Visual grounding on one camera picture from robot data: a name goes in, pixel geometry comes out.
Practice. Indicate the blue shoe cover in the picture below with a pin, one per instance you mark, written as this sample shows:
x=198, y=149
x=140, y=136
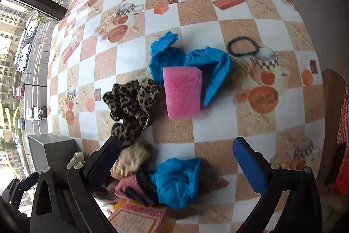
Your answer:
x=163, y=58
x=177, y=183
x=215, y=72

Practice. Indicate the leopard print scrunchie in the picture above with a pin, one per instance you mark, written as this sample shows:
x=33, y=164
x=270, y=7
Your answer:
x=128, y=104

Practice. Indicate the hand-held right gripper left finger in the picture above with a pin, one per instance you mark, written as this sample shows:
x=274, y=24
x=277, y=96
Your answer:
x=105, y=162

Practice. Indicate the checkered printed tablecloth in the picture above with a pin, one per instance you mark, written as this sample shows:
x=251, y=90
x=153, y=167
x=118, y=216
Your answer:
x=190, y=17

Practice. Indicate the red checked cloth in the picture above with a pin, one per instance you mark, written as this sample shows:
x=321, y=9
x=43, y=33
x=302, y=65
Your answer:
x=344, y=134

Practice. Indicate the pink sponge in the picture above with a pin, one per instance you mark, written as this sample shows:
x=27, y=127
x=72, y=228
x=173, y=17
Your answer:
x=182, y=92

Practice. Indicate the pink knitted sock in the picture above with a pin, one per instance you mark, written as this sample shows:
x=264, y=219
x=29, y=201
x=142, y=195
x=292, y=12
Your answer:
x=125, y=183

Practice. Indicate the red patterned packet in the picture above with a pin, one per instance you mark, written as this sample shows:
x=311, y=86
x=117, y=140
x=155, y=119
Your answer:
x=136, y=219

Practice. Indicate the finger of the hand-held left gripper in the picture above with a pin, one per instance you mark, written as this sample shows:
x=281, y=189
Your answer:
x=16, y=189

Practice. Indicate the wooden chair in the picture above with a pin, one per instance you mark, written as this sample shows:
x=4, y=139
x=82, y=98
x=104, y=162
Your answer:
x=331, y=113

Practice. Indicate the beige knitted cloth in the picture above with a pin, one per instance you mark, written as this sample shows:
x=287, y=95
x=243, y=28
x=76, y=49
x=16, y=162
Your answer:
x=131, y=159

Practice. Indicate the grey cardboard box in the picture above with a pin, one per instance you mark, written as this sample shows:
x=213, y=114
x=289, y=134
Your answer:
x=51, y=151

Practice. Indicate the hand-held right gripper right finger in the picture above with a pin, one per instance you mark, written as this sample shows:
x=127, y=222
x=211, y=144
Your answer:
x=249, y=167

